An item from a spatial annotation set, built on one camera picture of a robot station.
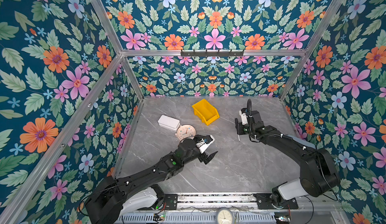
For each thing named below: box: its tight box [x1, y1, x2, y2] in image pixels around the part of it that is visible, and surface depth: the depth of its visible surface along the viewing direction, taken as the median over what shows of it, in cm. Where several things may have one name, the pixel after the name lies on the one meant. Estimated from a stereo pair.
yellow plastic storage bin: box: [191, 98, 221, 126], surface depth 107 cm
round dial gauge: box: [216, 207, 235, 224], surface depth 68 cm
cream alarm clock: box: [174, 124, 197, 142], surface depth 100 cm
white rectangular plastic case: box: [157, 114, 181, 133], surface depth 101 cm
